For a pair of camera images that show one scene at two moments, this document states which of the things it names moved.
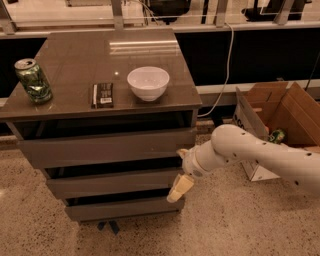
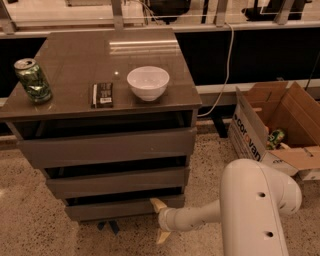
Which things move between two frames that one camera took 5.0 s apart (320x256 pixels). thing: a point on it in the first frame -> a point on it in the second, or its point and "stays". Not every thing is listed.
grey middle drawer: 81,187 stays
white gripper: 192,165 -> 165,219
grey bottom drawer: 120,207 stays
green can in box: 277,136 stays
